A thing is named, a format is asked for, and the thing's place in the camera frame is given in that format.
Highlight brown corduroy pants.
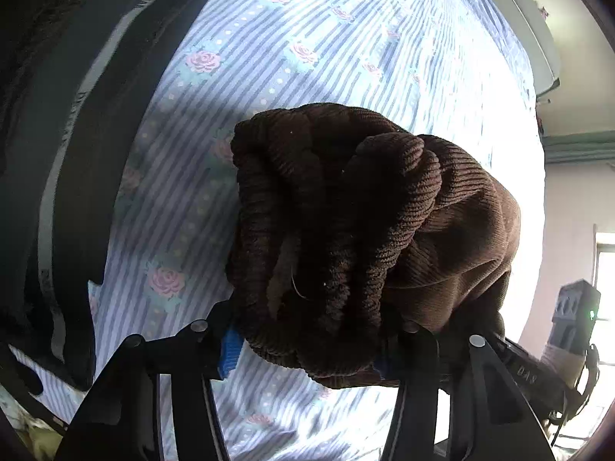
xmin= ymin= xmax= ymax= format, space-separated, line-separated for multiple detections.
xmin=226 ymin=103 xmax=521 ymax=388

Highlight black clothes stack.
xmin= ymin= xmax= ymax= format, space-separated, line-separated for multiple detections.
xmin=1 ymin=0 xmax=208 ymax=390

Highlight green curtain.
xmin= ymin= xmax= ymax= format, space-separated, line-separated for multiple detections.
xmin=541 ymin=130 xmax=615 ymax=164

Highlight grey padded headboard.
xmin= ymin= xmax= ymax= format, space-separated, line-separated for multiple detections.
xmin=492 ymin=0 xmax=561 ymax=97

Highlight blue striped bed sheet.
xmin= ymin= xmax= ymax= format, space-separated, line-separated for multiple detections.
xmin=1 ymin=0 xmax=544 ymax=460

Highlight black cable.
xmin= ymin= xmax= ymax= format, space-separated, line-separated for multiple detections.
xmin=547 ymin=342 xmax=602 ymax=448

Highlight black camera box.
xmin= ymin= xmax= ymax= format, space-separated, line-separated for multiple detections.
xmin=547 ymin=280 xmax=602 ymax=356

